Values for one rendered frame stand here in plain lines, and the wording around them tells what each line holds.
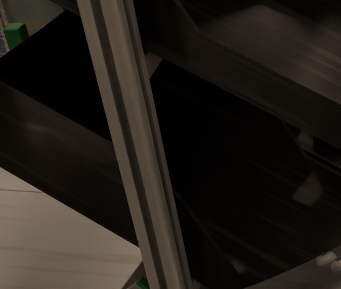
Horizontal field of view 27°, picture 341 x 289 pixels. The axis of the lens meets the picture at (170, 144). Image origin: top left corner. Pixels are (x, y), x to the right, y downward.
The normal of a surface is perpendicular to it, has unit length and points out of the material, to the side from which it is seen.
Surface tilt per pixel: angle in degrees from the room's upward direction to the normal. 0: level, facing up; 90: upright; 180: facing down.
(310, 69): 25
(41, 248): 0
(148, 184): 90
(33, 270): 0
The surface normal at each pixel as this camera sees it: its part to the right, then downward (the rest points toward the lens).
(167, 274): -0.30, 0.56
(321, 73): 0.22, -0.69
